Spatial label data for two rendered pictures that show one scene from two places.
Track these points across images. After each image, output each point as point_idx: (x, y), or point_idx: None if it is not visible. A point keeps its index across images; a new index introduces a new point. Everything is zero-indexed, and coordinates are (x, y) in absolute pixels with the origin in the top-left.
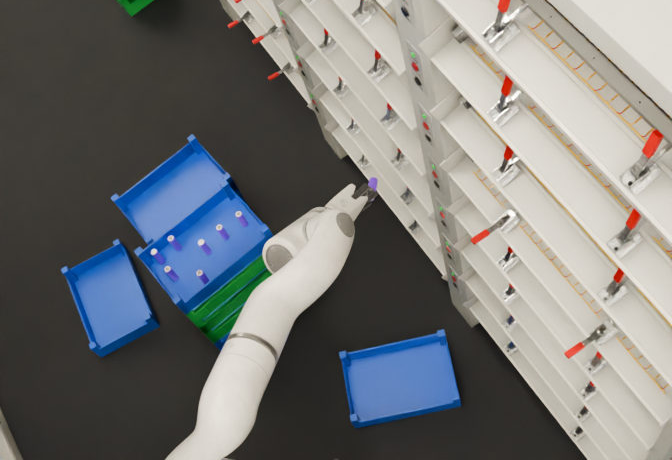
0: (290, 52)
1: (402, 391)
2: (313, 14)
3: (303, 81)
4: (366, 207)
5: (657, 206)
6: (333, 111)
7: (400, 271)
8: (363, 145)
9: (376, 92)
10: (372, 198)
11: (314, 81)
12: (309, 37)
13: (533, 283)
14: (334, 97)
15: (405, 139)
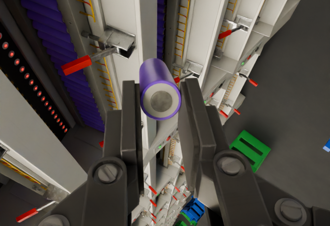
0: (220, 89)
1: None
2: (68, 191)
3: (234, 73)
4: (196, 115)
5: None
6: (240, 45)
7: None
8: (254, 6)
9: (119, 68)
10: (123, 119)
11: (220, 76)
12: (146, 136)
13: None
14: (229, 49)
15: (120, 2)
